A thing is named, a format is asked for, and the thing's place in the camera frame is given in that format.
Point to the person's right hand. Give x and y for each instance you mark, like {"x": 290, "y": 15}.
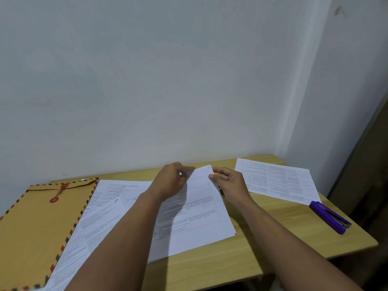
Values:
{"x": 233, "y": 186}

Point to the person's left hand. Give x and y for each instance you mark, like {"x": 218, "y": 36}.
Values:
{"x": 166, "y": 181}

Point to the person's left fingers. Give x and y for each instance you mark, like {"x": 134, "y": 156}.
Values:
{"x": 185, "y": 169}

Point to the person's right thumb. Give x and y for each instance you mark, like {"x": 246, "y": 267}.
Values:
{"x": 216, "y": 177}

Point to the white printed paper stack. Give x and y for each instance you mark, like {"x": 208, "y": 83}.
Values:
{"x": 200, "y": 218}

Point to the person's left forearm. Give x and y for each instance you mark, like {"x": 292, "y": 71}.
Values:
{"x": 121, "y": 245}

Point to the person's right forearm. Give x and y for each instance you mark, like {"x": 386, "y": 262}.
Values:
{"x": 285, "y": 248}

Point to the white paper sheet with columns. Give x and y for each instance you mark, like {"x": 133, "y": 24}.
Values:
{"x": 277, "y": 180}

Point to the white densely printed paper sheet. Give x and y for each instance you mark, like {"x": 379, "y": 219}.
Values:
{"x": 97, "y": 215}

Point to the purple stapler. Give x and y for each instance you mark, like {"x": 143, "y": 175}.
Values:
{"x": 329, "y": 217}

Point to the dark wooden door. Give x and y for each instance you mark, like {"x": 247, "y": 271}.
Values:
{"x": 363, "y": 190}

